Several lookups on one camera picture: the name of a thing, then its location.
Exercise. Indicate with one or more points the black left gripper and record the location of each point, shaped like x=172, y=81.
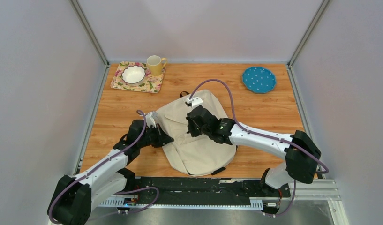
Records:
x=162, y=138

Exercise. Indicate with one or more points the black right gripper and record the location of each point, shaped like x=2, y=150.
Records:
x=193, y=132

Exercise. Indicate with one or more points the cream canvas backpack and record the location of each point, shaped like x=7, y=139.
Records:
x=193, y=156

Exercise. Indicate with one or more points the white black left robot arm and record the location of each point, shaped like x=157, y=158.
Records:
x=75, y=197

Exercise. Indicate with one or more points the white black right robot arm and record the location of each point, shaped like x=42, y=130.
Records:
x=299, y=152

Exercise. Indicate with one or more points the floral square tray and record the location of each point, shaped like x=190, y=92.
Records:
x=151, y=84

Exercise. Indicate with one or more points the white scalloped bowl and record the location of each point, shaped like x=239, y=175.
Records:
x=133, y=75

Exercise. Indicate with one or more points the blue polka dot plate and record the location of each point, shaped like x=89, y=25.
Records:
x=258, y=80

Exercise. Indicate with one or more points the yellow ceramic mug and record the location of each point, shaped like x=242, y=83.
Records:
x=156, y=64

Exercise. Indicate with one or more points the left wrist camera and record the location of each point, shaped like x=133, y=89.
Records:
x=152, y=119

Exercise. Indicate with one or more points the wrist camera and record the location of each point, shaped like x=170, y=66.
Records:
x=152, y=119
x=193, y=102

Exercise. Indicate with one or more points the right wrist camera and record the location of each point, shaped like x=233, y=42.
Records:
x=193, y=102

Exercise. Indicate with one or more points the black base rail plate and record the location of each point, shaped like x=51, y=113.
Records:
x=201, y=191

